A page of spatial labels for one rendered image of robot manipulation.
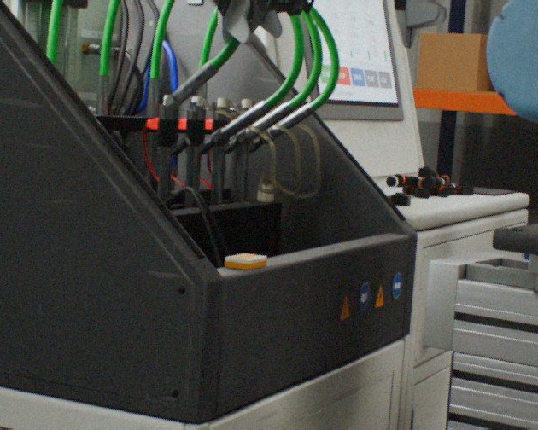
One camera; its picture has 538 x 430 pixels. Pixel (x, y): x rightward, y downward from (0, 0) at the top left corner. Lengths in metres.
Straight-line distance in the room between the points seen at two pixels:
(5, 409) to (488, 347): 0.57
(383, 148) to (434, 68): 5.03
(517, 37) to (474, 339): 0.33
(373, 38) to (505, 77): 1.40
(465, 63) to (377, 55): 4.90
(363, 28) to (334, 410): 0.97
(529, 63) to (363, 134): 1.30
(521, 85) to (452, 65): 6.34
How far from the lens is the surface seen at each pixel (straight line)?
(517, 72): 1.17
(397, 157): 2.60
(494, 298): 1.32
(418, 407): 2.14
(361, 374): 1.86
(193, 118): 1.86
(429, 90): 7.42
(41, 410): 1.52
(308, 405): 1.69
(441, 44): 7.54
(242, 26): 1.59
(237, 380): 1.48
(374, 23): 2.59
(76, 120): 1.46
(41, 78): 1.49
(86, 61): 2.12
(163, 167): 1.79
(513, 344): 1.32
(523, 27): 1.16
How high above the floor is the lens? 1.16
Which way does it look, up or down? 6 degrees down
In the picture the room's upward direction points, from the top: 4 degrees clockwise
